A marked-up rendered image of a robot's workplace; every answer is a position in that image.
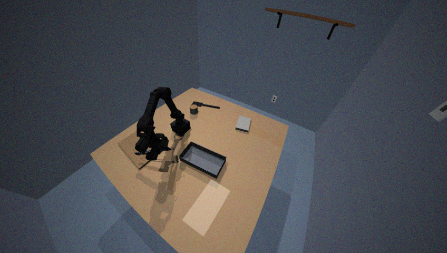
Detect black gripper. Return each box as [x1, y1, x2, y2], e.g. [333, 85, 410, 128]
[146, 133, 164, 160]

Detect dark grey cylinder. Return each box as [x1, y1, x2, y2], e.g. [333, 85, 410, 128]
[189, 105, 198, 114]

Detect dark grey roasting tin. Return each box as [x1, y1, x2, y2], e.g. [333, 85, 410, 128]
[179, 142, 226, 178]

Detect wooden board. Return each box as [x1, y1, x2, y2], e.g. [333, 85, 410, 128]
[118, 131, 151, 169]

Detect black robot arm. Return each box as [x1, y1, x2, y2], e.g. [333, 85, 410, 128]
[135, 87, 185, 153]

